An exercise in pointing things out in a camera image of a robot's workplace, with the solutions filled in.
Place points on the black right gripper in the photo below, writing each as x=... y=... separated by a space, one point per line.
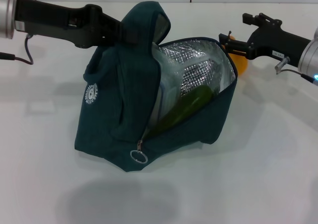
x=275 y=45

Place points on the clear plastic food container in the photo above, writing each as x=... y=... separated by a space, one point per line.
x=169 y=95

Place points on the dark teal insulated lunch bag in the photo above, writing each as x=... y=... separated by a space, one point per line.
x=116 y=104

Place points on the green cucumber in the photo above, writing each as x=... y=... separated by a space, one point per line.
x=188 y=104

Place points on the yellow orange pear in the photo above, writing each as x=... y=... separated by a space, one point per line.
x=241 y=63

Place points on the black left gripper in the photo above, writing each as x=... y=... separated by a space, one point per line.
x=54 y=22

